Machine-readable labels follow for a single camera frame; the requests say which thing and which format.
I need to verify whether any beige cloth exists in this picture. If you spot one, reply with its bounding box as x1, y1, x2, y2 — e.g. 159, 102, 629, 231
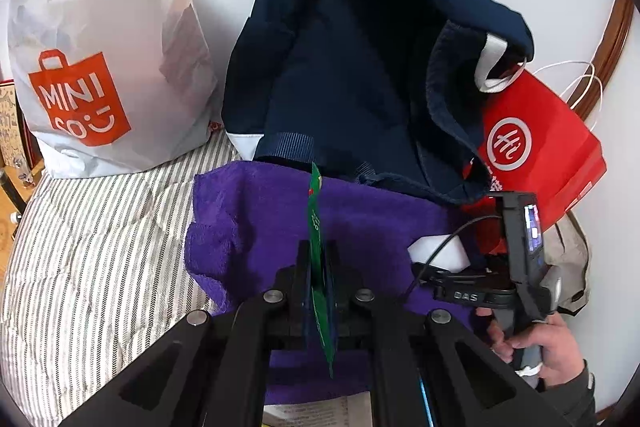
542, 209, 592, 314

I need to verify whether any brown wooden frame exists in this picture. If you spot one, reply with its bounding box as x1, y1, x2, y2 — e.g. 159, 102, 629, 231
575, 0, 636, 118

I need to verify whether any printed paper sheet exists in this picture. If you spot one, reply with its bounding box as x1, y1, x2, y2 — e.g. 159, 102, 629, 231
261, 394, 375, 427

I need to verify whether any person's right hand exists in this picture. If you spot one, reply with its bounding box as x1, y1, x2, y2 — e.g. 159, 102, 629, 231
475, 308, 587, 389

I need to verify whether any white plastic shopping bag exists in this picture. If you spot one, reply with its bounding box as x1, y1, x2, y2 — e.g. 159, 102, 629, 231
7, 0, 219, 180

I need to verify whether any red patterned box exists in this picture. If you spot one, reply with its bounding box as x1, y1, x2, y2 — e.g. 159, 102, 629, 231
0, 78, 45, 172

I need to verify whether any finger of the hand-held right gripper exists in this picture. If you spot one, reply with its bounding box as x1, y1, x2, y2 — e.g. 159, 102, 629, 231
411, 262, 506, 289

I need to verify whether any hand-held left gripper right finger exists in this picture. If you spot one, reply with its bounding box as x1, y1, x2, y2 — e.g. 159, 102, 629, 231
326, 240, 571, 427

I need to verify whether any red paper bag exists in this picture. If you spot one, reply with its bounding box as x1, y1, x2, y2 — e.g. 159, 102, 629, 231
460, 59, 607, 255

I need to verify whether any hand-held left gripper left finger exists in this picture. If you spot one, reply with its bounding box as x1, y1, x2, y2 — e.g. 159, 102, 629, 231
60, 239, 314, 427

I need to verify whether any green printed packet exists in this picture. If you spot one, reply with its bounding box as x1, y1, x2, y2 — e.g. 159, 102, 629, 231
306, 162, 337, 379

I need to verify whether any navy blue backpack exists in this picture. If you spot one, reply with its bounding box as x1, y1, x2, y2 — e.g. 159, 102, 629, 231
221, 0, 536, 206

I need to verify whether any purple towel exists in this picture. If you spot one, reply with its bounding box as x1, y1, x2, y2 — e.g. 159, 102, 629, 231
184, 161, 493, 407

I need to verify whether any black cable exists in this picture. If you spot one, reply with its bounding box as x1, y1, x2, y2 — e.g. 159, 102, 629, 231
403, 214, 504, 304

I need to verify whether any person's right forearm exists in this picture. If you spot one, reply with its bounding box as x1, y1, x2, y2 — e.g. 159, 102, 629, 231
537, 358, 612, 427

